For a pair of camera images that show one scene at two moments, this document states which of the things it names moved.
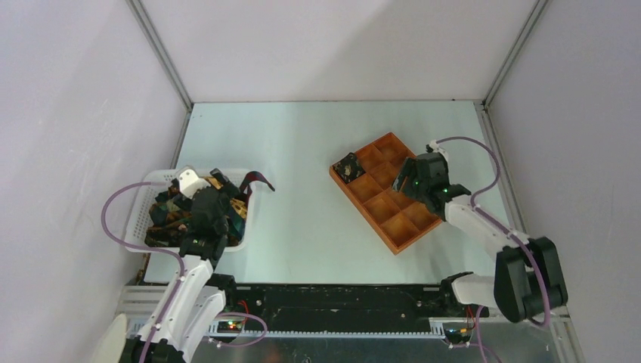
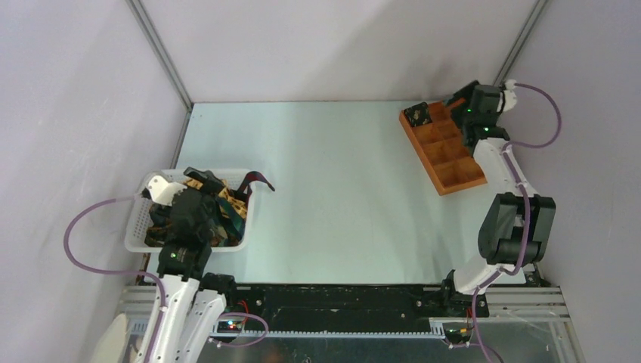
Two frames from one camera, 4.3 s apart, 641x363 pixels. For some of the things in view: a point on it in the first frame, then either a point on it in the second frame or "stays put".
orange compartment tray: [400, 221] → [444, 151]
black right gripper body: [413, 186] → [461, 113]
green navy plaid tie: [236, 224] stays put
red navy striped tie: [252, 177] stays put
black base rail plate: [348, 307] stays put
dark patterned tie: [349, 167] → [419, 114]
